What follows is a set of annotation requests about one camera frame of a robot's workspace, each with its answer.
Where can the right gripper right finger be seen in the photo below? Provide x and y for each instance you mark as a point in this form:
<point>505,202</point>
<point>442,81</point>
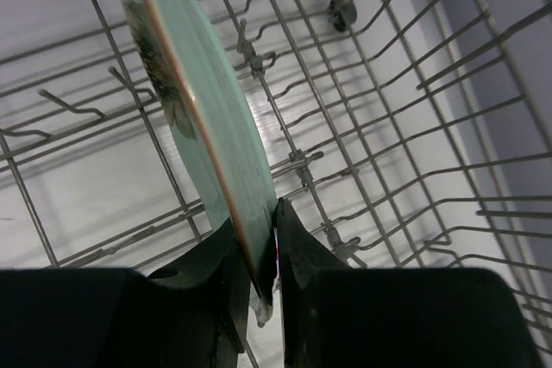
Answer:
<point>337,316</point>

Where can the grey wire dish rack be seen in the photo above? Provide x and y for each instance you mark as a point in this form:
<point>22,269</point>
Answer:
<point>405,133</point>

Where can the green plate dark motif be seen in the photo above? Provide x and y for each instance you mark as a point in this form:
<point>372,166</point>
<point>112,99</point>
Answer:
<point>212,127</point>

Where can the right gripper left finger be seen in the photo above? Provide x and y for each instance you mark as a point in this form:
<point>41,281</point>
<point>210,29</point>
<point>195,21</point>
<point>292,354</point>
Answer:
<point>192,312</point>

